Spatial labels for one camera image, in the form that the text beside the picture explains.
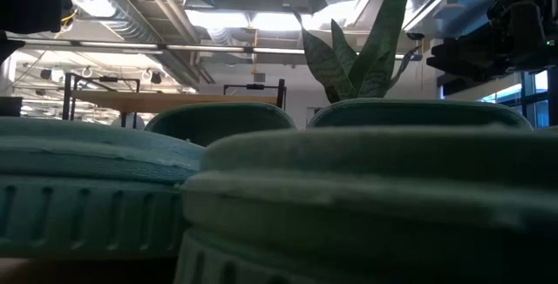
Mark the black background monitor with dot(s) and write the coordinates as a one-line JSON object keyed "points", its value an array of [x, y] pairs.
{"points": [[8, 106]]}

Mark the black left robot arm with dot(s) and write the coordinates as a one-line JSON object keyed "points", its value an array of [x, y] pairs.
{"points": [[30, 7]]}

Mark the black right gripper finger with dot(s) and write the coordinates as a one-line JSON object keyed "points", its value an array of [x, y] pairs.
{"points": [[462, 49], [462, 68]]}

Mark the dark ceiling security camera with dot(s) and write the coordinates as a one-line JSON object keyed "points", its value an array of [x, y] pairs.
{"points": [[415, 36]]}

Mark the grey hanging box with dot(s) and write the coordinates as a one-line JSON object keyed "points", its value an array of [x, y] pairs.
{"points": [[259, 77]]}

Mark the black aluminium rig frame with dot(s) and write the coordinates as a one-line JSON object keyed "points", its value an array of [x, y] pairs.
{"points": [[255, 86]]}

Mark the green snake plant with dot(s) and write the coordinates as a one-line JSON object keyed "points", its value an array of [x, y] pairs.
{"points": [[370, 57]]}

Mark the green slide sandal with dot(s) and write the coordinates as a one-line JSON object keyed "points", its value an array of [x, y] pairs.
{"points": [[87, 205], [370, 197]]}

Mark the wooden shelf with black legs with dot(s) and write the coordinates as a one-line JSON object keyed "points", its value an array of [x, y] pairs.
{"points": [[174, 101]]}

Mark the long ceiling light tube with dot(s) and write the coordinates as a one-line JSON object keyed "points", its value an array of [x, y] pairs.
{"points": [[196, 49]]}

